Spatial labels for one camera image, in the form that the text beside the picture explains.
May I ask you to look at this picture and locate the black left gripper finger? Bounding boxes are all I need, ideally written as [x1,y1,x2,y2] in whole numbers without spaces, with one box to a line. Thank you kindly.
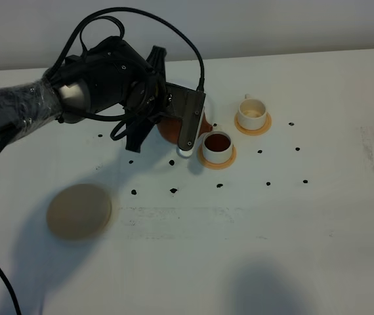
[125,119,153,153]

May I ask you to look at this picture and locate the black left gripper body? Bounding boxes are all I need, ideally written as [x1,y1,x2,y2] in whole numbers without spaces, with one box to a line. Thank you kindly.
[125,46,205,131]

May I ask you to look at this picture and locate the brown clay teapot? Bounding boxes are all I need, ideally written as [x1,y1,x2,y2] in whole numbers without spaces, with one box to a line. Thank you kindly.
[157,115,213,144]

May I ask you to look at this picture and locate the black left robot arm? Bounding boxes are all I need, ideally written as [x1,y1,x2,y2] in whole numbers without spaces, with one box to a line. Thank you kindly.
[0,36,211,153]

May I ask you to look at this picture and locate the beige round teapot coaster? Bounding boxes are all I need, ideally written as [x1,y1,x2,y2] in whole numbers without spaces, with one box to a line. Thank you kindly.
[46,184,112,241]

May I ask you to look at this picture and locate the white teacup near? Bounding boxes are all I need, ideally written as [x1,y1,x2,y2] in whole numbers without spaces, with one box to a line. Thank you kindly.
[203,131,233,152]

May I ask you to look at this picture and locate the white teacup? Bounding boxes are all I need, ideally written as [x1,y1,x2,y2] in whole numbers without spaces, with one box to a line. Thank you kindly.
[203,131,233,152]
[237,94,267,131]

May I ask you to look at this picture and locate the orange round coaster near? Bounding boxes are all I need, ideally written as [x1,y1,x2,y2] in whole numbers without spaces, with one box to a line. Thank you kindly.
[197,144,237,170]

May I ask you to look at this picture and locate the orange round coaster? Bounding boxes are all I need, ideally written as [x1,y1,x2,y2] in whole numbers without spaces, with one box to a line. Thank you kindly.
[234,114,272,136]
[197,144,237,170]

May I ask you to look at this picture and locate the white teacup far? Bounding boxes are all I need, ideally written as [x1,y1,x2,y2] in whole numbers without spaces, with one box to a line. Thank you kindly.
[237,94,267,131]

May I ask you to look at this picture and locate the orange round coaster far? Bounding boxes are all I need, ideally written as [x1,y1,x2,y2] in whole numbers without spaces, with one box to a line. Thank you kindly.
[234,114,272,136]

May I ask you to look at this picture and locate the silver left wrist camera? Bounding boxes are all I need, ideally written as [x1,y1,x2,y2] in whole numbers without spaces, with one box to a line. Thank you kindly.
[176,91,205,158]

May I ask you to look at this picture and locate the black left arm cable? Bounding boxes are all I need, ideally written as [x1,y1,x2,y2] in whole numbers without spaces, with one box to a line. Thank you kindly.
[49,7,206,93]

